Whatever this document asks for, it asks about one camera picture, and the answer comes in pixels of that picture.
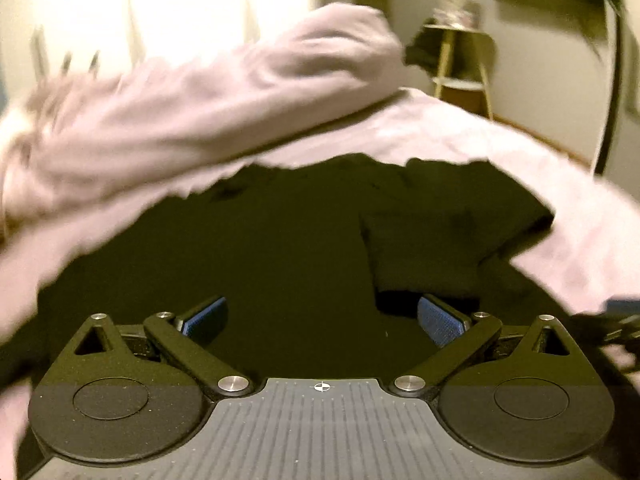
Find small wooden side table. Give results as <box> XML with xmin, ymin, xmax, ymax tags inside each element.
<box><xmin>422</xmin><ymin>23</ymin><xmax>494</xmax><ymax>120</ymax></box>

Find mauve bed sheet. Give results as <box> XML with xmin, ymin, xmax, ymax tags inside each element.
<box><xmin>1</xmin><ymin>90</ymin><xmax>639</xmax><ymax>479</ymax></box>

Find items on side table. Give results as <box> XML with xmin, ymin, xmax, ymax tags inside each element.
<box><xmin>433</xmin><ymin>0</ymin><xmax>480</xmax><ymax>29</ymax></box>

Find mauve crumpled duvet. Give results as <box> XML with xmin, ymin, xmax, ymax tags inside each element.
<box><xmin>0</xmin><ymin>1</ymin><xmax>407</xmax><ymax>241</ymax></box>

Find black garment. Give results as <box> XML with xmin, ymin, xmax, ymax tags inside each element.
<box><xmin>1</xmin><ymin>154</ymin><xmax>564</xmax><ymax>385</ymax></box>

